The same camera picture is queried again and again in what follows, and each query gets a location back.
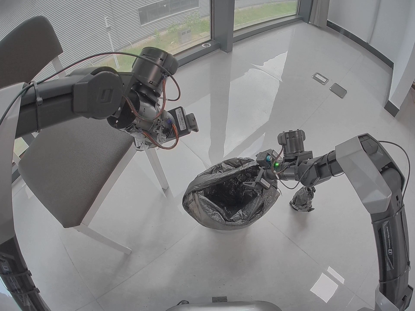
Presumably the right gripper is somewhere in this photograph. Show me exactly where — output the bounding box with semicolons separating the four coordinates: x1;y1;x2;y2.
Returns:
242;168;283;191

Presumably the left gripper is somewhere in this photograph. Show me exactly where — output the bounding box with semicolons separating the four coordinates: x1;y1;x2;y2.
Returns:
134;118;178;151

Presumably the black plastic bag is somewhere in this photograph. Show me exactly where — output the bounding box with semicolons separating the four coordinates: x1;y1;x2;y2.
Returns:
182;157;280;230

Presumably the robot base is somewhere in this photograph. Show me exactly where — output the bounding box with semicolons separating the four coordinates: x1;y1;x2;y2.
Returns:
165;296;280;311

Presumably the crumpled black plastic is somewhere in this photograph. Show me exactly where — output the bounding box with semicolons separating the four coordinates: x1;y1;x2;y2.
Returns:
289;187;316;213

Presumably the grey chair with white legs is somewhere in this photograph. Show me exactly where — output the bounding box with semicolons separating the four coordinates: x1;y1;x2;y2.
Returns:
0;16;170;255

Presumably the white curtain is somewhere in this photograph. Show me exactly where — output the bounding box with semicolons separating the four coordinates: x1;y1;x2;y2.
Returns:
309;0;332;26

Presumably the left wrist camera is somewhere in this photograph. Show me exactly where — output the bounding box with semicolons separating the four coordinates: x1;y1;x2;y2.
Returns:
167;107;199;138

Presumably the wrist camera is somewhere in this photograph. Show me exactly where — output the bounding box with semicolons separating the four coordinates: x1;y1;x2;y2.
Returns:
167;107;199;138
256;149;283;170

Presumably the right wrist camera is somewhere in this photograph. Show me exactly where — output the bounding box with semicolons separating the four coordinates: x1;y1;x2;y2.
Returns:
256;149;283;170

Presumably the black cable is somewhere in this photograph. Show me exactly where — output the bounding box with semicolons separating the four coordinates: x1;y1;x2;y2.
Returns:
378;140;408;206
0;52;157;124

